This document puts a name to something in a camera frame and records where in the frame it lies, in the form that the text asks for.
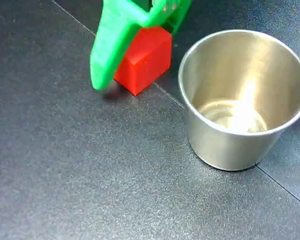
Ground red cube block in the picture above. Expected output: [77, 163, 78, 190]
[113, 26, 173, 97]

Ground black table mat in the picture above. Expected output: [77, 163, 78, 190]
[0, 0, 300, 240]

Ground stainless steel cup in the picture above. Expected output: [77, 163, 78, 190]
[177, 29, 300, 172]

